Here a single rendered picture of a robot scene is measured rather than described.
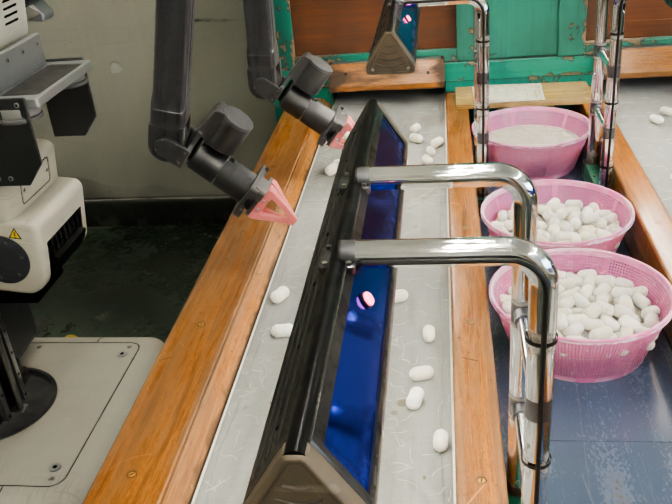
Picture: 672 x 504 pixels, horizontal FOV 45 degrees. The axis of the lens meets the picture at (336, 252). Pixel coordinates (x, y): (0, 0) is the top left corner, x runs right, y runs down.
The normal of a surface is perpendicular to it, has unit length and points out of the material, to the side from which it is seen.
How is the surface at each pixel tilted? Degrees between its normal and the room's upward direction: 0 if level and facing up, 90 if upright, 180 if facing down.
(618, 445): 0
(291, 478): 90
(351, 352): 58
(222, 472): 0
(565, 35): 90
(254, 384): 0
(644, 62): 67
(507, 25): 90
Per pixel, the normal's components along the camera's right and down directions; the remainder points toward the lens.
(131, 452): -0.08, -0.88
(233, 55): -0.11, 0.47
